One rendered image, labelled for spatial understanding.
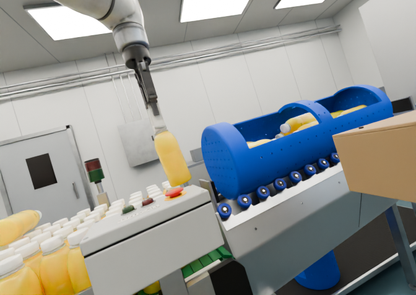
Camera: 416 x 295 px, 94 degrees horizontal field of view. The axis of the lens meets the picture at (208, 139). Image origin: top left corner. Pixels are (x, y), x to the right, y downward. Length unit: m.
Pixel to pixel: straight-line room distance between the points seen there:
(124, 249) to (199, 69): 4.29
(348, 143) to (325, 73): 5.69
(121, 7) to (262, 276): 0.88
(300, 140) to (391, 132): 0.39
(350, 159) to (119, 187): 3.92
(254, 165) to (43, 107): 4.28
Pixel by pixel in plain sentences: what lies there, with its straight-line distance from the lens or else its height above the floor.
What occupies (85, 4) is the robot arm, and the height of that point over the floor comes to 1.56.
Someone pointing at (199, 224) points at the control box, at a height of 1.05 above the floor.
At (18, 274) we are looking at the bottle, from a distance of 0.56.
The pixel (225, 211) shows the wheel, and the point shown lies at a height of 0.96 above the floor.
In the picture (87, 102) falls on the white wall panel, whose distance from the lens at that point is 4.35.
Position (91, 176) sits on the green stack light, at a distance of 1.01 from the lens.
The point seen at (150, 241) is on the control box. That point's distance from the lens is 0.34.
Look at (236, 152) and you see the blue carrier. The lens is 0.60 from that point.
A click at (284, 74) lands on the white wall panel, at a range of 5.32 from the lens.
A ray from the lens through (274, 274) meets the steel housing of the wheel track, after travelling 0.81.
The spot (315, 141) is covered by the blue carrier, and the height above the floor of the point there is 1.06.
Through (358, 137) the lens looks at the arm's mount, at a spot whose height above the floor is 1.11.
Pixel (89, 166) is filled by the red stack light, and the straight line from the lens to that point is 1.01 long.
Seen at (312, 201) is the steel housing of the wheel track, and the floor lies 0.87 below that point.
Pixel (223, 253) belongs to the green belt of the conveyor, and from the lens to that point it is 0.56.
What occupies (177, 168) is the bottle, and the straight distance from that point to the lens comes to 0.54.
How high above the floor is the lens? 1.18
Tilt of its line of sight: 1 degrees up
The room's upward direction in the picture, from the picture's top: 17 degrees counter-clockwise
